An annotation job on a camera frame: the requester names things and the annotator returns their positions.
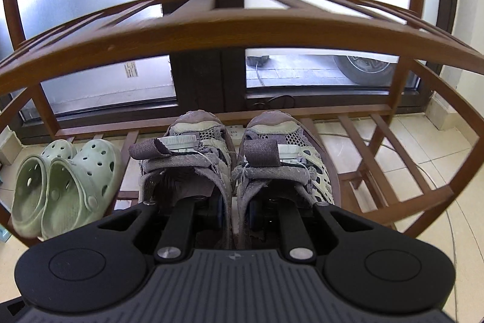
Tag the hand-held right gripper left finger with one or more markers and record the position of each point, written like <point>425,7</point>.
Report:
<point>217,213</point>

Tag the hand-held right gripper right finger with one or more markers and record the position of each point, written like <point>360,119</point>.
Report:
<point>254,217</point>

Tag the purple mesh sneaker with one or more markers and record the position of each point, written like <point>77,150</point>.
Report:
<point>272,141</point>
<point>181,141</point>

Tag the green clog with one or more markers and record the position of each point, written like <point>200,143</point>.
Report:
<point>94,168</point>
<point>26,194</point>

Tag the wooden shoe rack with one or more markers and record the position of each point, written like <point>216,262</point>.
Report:
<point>242,32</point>

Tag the white power strip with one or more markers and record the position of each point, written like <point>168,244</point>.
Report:
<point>236,132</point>

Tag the small paper label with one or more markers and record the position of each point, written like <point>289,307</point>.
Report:
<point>131,69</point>

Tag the car wheel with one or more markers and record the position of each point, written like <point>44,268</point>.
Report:
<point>363,69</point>

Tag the white junction box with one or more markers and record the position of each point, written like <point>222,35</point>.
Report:
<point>9,147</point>

